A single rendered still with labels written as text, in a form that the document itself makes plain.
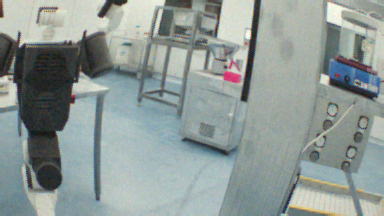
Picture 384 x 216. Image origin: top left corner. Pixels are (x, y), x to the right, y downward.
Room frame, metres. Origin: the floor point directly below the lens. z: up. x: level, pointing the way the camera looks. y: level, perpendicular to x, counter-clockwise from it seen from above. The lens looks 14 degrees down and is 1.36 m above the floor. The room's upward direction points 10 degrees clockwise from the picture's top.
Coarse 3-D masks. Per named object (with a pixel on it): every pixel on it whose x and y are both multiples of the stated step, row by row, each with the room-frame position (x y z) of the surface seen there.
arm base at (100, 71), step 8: (96, 32) 1.13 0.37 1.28; (104, 32) 1.17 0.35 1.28; (80, 40) 1.11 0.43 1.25; (88, 40) 1.12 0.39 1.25; (88, 64) 1.10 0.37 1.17; (104, 64) 1.10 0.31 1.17; (112, 64) 1.13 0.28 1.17; (88, 72) 1.09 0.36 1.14; (96, 72) 1.09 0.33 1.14; (104, 72) 1.13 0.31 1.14
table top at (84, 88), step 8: (80, 80) 2.20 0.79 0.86; (80, 88) 1.98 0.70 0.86; (88, 88) 2.01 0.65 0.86; (96, 88) 2.05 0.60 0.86; (104, 88) 2.08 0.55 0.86; (0, 96) 1.46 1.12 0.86; (8, 96) 1.50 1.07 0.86; (80, 96) 1.87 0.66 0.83; (88, 96) 1.94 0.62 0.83; (0, 104) 1.33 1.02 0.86; (8, 104) 1.36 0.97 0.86; (16, 104) 1.40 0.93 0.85; (0, 112) 1.29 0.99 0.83
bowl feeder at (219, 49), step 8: (208, 40) 3.99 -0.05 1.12; (216, 40) 4.21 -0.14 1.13; (216, 48) 3.91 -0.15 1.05; (224, 48) 3.88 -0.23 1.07; (232, 48) 3.90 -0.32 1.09; (216, 56) 3.98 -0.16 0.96; (224, 56) 3.95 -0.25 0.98; (216, 64) 3.97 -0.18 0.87; (224, 64) 3.97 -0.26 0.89; (240, 64) 3.86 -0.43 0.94; (216, 72) 3.97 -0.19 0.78; (224, 72) 3.98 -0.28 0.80; (240, 72) 3.81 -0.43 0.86
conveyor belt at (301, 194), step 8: (296, 192) 1.08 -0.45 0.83; (304, 192) 1.08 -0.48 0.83; (312, 192) 1.08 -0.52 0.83; (320, 192) 1.08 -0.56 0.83; (296, 200) 1.01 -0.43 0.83; (304, 200) 1.01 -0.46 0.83; (312, 200) 1.01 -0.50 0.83; (320, 200) 1.01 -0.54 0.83; (328, 200) 1.01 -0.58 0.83; (336, 200) 1.01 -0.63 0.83; (344, 200) 1.01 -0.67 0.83; (352, 200) 1.01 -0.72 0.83; (360, 200) 1.01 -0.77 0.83; (312, 208) 0.94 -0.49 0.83; (320, 208) 0.94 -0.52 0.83; (328, 208) 0.94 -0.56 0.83; (336, 208) 0.94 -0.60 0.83; (344, 208) 0.94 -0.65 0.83; (352, 208) 0.94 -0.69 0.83; (368, 208) 0.93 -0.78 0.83; (376, 208) 0.93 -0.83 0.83
